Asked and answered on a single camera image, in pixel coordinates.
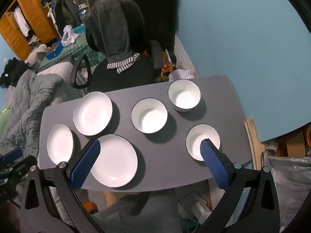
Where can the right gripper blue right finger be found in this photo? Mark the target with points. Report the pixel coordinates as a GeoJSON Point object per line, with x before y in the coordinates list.
{"type": "Point", "coordinates": [217, 162]}

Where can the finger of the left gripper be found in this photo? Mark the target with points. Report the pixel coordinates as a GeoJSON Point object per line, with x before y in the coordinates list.
{"type": "Point", "coordinates": [12, 156]}

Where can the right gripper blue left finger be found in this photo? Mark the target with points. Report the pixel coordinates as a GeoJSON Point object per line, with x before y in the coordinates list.
{"type": "Point", "coordinates": [82, 163]}

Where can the small white plate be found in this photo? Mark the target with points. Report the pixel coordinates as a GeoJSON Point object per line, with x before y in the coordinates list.
{"type": "Point", "coordinates": [60, 144]}

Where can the white bowl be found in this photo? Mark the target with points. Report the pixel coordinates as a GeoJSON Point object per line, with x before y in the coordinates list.
{"type": "Point", "coordinates": [149, 115]}
{"type": "Point", "coordinates": [184, 95]}
{"type": "Point", "coordinates": [196, 135]}

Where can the wooden board beside table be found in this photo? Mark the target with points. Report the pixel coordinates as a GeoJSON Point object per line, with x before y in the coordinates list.
{"type": "Point", "coordinates": [256, 147]}

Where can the grey duvet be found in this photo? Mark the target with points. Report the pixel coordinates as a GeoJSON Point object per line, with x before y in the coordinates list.
{"type": "Point", "coordinates": [32, 95]}

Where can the black clothes on bed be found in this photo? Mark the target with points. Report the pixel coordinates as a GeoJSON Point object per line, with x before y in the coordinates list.
{"type": "Point", "coordinates": [13, 70]}

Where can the black office chair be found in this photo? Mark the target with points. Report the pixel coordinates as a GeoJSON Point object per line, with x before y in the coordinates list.
{"type": "Point", "coordinates": [147, 70]}

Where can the white plastic bag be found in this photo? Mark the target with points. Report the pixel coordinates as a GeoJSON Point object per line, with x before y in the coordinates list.
{"type": "Point", "coordinates": [180, 74]}

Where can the grey hoodie on chair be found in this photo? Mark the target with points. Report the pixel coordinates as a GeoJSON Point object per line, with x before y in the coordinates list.
{"type": "Point", "coordinates": [108, 27]}

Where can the orange wooden wardrobe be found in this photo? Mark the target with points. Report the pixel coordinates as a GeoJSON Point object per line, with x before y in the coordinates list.
{"type": "Point", "coordinates": [23, 19]}

